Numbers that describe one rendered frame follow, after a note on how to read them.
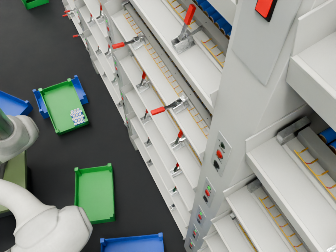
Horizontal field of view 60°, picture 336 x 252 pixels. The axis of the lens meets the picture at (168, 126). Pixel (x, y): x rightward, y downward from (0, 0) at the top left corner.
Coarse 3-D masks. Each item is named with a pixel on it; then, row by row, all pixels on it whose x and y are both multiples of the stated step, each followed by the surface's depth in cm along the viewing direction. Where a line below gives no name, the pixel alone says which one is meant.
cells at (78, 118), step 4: (72, 112) 179; (76, 112) 179; (80, 112) 180; (72, 116) 180; (76, 116) 179; (80, 116) 179; (76, 120) 178; (80, 120) 179; (84, 120) 179; (76, 124) 178
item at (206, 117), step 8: (128, 8) 93; (136, 16) 91; (144, 24) 88; (144, 32) 87; (152, 40) 84; (160, 48) 82; (160, 56) 81; (168, 64) 79; (176, 72) 77; (168, 80) 79; (176, 80) 77; (184, 80) 76; (184, 88) 74; (192, 96) 73; (192, 104) 74; (200, 104) 71; (200, 112) 70; (200, 120) 71; (208, 120) 69; (200, 128) 70
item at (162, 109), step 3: (168, 105) 73; (171, 105) 73; (174, 105) 73; (156, 108) 72; (159, 108) 72; (162, 108) 72; (165, 108) 72; (168, 108) 72; (150, 111) 72; (153, 111) 71; (156, 111) 71; (159, 111) 72; (162, 111) 72; (153, 114) 71
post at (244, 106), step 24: (240, 0) 33; (312, 0) 24; (288, 48) 29; (240, 72) 38; (240, 96) 41; (264, 96) 36; (288, 96) 37; (216, 120) 51; (240, 120) 43; (264, 120) 39; (240, 144) 46; (240, 168) 52; (216, 192) 67; (192, 216) 100; (192, 240) 117
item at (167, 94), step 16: (112, 0) 93; (128, 0) 94; (112, 16) 97; (128, 32) 92; (144, 48) 87; (144, 64) 84; (160, 64) 83; (160, 80) 80; (160, 96) 81; (176, 96) 77; (192, 112) 74; (208, 112) 72; (192, 128) 72; (192, 144) 70
